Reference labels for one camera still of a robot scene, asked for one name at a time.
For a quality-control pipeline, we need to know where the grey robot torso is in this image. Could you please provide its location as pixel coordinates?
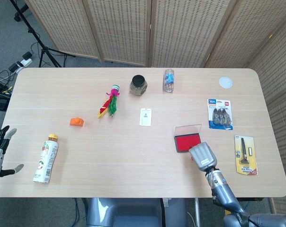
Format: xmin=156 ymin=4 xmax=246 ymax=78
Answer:
xmin=86 ymin=197 xmax=189 ymax=227

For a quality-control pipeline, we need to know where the orange toy block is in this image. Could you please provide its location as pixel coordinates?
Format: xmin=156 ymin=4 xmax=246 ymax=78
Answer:
xmin=70 ymin=116 xmax=85 ymax=128

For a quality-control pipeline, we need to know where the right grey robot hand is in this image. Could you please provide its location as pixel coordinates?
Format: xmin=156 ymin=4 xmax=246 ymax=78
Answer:
xmin=188 ymin=141 xmax=218 ymax=172

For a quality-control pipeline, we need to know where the wooden folding screen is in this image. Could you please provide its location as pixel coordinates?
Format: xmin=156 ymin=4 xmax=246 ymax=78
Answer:
xmin=24 ymin=0 xmax=286 ymax=216

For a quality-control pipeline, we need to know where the colourful feather toy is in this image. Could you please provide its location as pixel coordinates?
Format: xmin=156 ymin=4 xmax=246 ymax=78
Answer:
xmin=97 ymin=84 xmax=121 ymax=119

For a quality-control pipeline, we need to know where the white power strip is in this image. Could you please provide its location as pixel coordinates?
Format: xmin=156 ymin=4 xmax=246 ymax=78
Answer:
xmin=16 ymin=57 xmax=33 ymax=69

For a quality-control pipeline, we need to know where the silver table leg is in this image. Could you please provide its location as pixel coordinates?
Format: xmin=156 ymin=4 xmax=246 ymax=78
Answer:
xmin=194 ymin=198 xmax=202 ymax=227

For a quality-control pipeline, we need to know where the yellow razor blister pack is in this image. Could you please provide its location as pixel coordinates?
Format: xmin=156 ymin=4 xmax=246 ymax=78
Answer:
xmin=233 ymin=135 xmax=259 ymax=175

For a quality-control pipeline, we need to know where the glass jar black lid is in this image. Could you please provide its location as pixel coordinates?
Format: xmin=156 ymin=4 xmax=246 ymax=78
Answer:
xmin=129 ymin=74 xmax=148 ymax=96

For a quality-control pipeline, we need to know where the blue correction tape pack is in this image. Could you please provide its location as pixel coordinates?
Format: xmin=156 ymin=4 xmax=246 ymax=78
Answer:
xmin=206 ymin=98 xmax=234 ymax=131

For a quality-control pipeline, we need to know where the clear plastic tube of clips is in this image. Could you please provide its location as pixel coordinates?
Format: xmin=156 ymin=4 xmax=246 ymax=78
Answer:
xmin=162 ymin=68 xmax=176 ymax=94

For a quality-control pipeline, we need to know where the drink bottle yellow cap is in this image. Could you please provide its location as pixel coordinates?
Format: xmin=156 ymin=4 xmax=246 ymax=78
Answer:
xmin=33 ymin=133 xmax=59 ymax=183

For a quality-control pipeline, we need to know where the red ink pad clear lid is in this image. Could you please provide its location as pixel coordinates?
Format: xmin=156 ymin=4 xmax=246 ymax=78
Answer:
xmin=173 ymin=123 xmax=203 ymax=154

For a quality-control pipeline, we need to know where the grey ID card holder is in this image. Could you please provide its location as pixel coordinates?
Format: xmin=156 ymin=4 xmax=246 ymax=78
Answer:
xmin=139 ymin=107 xmax=153 ymax=127

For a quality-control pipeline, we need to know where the black tripod stand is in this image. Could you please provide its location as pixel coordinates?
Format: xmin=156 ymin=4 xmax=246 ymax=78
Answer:
xmin=9 ymin=0 xmax=76 ymax=68

